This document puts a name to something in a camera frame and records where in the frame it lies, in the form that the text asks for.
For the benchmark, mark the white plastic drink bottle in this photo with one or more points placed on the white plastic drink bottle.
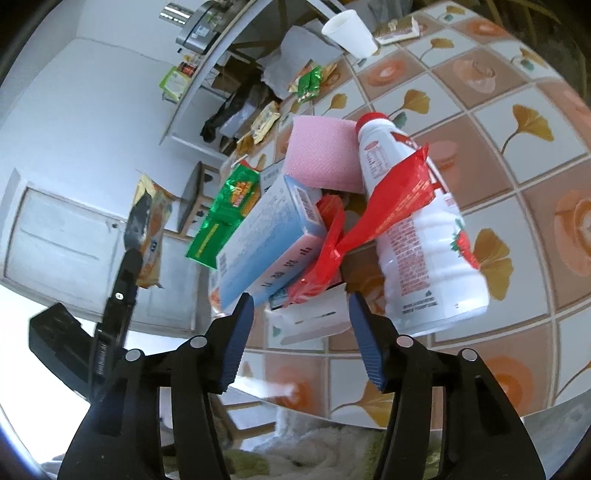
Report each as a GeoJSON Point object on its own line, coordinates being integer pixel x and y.
{"type": "Point", "coordinates": [425, 277]}

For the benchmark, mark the small green and yellow packet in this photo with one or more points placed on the small green and yellow packet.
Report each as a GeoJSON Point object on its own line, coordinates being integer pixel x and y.
{"type": "Point", "coordinates": [309, 83]}

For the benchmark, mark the white door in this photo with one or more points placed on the white door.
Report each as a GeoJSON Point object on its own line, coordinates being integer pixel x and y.
{"type": "Point", "coordinates": [60, 240]}

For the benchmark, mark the pink sponge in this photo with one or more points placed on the pink sponge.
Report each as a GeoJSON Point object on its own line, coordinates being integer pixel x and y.
{"type": "Point", "coordinates": [318, 152]}

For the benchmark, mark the wooden chair dark seat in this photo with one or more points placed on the wooden chair dark seat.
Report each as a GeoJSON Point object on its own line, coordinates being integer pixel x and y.
{"type": "Point", "coordinates": [191, 194]}

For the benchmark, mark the small orange packet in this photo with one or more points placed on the small orange packet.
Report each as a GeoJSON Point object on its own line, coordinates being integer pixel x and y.
{"type": "Point", "coordinates": [244, 144]}

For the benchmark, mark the small pale packet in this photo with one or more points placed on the small pale packet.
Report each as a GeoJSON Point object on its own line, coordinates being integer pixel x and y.
{"type": "Point", "coordinates": [397, 31]}

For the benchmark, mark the blue and white medicine box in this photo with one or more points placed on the blue and white medicine box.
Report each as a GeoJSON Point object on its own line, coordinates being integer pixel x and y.
{"type": "Point", "coordinates": [263, 249]}

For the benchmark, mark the white shelf table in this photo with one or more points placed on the white shelf table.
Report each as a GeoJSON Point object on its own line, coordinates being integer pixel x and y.
{"type": "Point", "coordinates": [198, 87]}

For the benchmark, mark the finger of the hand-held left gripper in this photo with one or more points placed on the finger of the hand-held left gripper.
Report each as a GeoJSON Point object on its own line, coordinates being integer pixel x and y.
{"type": "Point", "coordinates": [122, 295]}

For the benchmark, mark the white paper cup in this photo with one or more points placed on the white paper cup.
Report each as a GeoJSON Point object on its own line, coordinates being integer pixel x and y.
{"type": "Point", "coordinates": [351, 32]}

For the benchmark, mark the patterned tablecloth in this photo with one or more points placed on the patterned tablecloth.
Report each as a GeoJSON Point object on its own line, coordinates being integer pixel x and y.
{"type": "Point", "coordinates": [508, 161]}

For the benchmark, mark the orange and black snack packet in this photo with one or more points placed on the orange and black snack packet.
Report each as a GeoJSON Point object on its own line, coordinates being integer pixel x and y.
{"type": "Point", "coordinates": [159, 230]}

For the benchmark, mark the silver rice cooker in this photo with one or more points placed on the silver rice cooker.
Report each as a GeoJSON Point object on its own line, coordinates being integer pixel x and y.
{"type": "Point", "coordinates": [203, 25]}

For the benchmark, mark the white cardboard box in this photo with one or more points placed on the white cardboard box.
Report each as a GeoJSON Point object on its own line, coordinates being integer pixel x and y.
{"type": "Point", "coordinates": [314, 318]}

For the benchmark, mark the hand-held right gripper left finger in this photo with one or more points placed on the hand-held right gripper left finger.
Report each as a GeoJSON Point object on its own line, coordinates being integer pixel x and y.
{"type": "Point", "coordinates": [235, 344]}

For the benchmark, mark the green food packet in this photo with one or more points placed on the green food packet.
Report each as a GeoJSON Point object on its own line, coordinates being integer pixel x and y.
{"type": "Point", "coordinates": [174, 84]}

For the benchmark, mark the green snack bag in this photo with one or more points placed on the green snack bag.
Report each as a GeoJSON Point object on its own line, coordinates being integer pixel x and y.
{"type": "Point", "coordinates": [221, 217]}

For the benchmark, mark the red plastic wrapper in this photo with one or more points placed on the red plastic wrapper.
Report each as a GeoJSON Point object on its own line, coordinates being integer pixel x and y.
{"type": "Point", "coordinates": [392, 198]}

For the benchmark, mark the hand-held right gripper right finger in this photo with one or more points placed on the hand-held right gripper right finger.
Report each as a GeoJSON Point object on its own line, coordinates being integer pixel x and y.
{"type": "Point", "coordinates": [369, 344]}

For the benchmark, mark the black bag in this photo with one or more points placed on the black bag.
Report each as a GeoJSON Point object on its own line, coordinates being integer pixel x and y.
{"type": "Point", "coordinates": [221, 117]}

